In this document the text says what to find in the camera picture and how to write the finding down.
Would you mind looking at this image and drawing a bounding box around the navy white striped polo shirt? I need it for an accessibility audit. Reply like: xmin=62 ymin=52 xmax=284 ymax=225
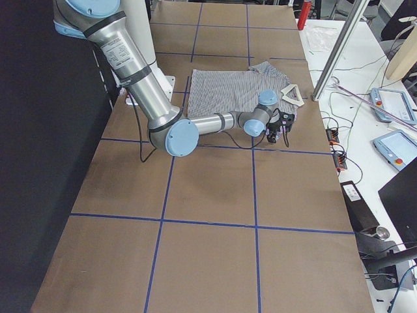
xmin=187 ymin=61 xmax=304 ymax=117

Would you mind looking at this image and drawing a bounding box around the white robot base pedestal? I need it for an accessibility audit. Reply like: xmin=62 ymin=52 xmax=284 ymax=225
xmin=121 ymin=0 xmax=175 ymax=100

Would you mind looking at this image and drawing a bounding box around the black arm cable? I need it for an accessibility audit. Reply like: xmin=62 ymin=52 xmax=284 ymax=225
xmin=128 ymin=94 xmax=291 ymax=163

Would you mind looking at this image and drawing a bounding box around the clear plastic bag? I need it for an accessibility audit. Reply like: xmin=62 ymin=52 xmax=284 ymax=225
xmin=306 ymin=26 xmax=339 ymax=52

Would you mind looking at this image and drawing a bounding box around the orange black power strip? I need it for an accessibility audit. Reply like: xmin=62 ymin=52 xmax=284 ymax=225
xmin=326 ymin=128 xmax=347 ymax=173

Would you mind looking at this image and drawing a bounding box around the black box with label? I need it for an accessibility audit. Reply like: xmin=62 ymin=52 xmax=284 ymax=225
xmin=340 ymin=181 xmax=379 ymax=232

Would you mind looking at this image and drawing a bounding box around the aluminium frame post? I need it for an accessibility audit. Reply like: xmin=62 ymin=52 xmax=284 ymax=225
xmin=312 ymin=0 xmax=369 ymax=101

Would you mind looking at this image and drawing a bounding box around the upper teach pendant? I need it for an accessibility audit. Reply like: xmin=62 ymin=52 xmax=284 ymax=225
xmin=370 ymin=88 xmax=416 ymax=125

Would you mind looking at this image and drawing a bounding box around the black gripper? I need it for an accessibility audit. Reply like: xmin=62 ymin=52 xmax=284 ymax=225
xmin=266 ymin=110 xmax=295 ymax=143

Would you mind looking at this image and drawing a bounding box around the red bottle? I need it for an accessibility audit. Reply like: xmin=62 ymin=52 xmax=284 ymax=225
xmin=297 ymin=0 xmax=311 ymax=31

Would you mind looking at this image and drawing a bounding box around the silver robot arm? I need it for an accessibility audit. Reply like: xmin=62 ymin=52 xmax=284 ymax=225
xmin=53 ymin=1 xmax=303 ymax=157

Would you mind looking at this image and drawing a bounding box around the black monitor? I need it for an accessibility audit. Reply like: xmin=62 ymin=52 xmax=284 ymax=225
xmin=379 ymin=159 xmax=417 ymax=241

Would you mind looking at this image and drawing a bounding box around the lower teach pendant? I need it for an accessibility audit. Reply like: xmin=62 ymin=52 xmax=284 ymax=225
xmin=372 ymin=130 xmax=416 ymax=171

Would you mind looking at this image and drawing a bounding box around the teach pendant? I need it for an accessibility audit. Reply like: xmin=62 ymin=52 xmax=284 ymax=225
xmin=372 ymin=130 xmax=416 ymax=171
xmin=370 ymin=88 xmax=416 ymax=125

